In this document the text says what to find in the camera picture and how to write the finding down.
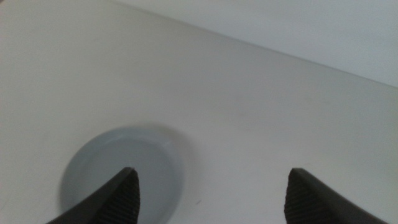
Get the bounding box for grey shallow bowl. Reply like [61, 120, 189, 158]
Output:
[58, 124, 187, 224]

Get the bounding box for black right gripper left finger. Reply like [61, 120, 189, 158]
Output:
[46, 167, 141, 224]

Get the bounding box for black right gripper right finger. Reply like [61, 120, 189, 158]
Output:
[283, 167, 389, 224]

